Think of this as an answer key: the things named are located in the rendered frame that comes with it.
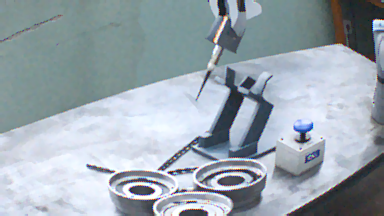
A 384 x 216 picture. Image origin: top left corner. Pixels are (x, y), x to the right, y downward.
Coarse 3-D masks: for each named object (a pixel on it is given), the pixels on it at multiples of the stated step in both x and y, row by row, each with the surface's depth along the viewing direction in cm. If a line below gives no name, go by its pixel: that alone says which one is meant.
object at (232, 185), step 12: (204, 168) 119; (216, 168) 120; (228, 168) 120; (240, 168) 120; (252, 168) 119; (264, 168) 116; (216, 180) 117; (228, 180) 118; (240, 180) 118; (264, 180) 114; (216, 192) 112; (228, 192) 111; (240, 192) 111; (252, 192) 112; (240, 204) 113
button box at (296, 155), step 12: (312, 132) 125; (276, 144) 124; (288, 144) 122; (300, 144) 121; (312, 144) 121; (324, 144) 123; (276, 156) 125; (288, 156) 122; (300, 156) 119; (312, 156) 121; (288, 168) 122; (300, 168) 120
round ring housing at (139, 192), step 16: (112, 176) 116; (128, 176) 118; (144, 176) 118; (160, 176) 118; (112, 192) 111; (128, 192) 113; (144, 192) 116; (160, 192) 113; (176, 192) 112; (128, 208) 110; (144, 208) 109
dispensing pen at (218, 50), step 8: (216, 16) 125; (216, 24) 125; (216, 32) 124; (208, 40) 125; (216, 48) 125; (224, 48) 126; (216, 56) 125; (208, 64) 126; (216, 64) 125; (208, 72) 125
